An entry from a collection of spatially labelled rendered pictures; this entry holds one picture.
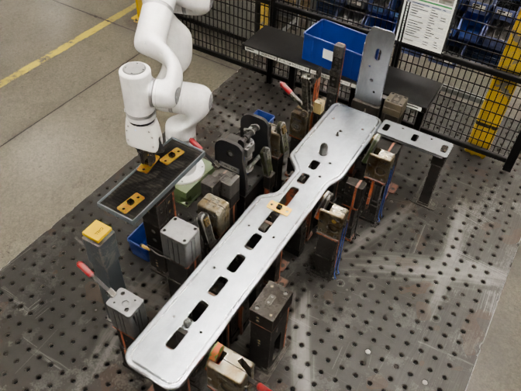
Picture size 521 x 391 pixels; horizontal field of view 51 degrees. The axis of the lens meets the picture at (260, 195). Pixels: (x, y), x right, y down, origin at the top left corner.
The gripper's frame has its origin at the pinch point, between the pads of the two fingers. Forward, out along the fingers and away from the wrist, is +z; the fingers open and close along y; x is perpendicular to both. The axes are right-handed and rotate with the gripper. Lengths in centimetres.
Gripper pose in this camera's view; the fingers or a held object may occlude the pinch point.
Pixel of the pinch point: (147, 157)
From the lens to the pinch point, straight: 171.2
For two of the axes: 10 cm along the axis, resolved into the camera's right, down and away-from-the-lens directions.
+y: 9.4, 2.8, -2.2
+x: 3.5, -6.7, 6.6
